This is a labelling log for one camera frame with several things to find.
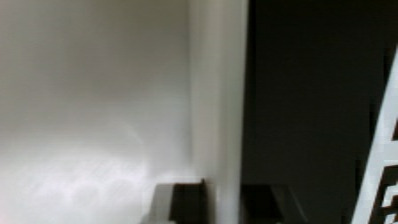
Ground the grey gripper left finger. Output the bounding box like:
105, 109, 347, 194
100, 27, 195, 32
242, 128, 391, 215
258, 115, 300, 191
151, 182, 210, 224

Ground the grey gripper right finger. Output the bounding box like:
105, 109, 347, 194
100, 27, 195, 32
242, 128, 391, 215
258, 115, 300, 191
238, 184, 309, 224

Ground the white marker sheet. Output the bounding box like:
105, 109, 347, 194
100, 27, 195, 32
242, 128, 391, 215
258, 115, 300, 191
350, 49, 398, 224

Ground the white square tabletop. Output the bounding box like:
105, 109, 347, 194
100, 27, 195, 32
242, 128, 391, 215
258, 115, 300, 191
0, 0, 249, 224

